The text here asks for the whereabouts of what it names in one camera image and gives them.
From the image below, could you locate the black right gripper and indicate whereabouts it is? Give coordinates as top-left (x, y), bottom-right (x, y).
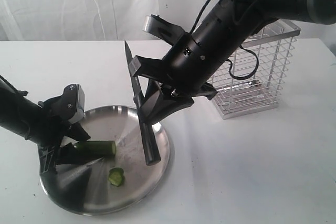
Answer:
top-left (130, 0), bottom-right (262, 124)

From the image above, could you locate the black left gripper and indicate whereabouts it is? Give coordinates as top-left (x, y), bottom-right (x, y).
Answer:
top-left (25, 104), bottom-right (91, 176)

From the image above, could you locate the black handled knife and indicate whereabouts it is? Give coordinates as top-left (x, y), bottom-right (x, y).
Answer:
top-left (124, 41), bottom-right (161, 166)

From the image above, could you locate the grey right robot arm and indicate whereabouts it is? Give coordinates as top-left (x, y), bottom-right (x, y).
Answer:
top-left (129, 0), bottom-right (335, 124)

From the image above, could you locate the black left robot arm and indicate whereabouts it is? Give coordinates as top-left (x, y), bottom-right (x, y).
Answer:
top-left (1, 77), bottom-right (90, 174)

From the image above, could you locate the green object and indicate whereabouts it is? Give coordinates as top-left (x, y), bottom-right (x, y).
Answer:
top-left (108, 167), bottom-right (124, 187)

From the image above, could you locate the round stainless steel plate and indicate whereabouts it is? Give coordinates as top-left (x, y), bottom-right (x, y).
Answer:
top-left (40, 105), bottom-right (171, 216)

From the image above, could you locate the white backdrop curtain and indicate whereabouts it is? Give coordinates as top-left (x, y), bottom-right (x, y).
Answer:
top-left (0, 0), bottom-right (336, 42)

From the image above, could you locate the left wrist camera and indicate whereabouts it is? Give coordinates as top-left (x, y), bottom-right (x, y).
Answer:
top-left (38, 84), bottom-right (85, 124)

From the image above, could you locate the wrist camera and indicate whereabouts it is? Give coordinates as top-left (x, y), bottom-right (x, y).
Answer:
top-left (143, 15), bottom-right (185, 46)
top-left (38, 84), bottom-right (85, 124)

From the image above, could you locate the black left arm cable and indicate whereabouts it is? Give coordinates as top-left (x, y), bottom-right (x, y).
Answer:
top-left (0, 74), bottom-right (27, 96)

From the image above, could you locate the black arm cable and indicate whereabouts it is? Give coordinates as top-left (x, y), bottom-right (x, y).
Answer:
top-left (0, 74), bottom-right (27, 96)
top-left (188, 0), bottom-right (336, 80)

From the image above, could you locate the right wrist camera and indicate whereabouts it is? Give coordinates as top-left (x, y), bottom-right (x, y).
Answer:
top-left (143, 15), bottom-right (185, 46)

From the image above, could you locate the wire mesh utensil holder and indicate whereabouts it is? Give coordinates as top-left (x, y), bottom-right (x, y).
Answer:
top-left (209, 19), bottom-right (301, 119)

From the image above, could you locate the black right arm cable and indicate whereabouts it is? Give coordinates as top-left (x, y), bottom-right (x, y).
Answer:
top-left (188, 0), bottom-right (336, 80)

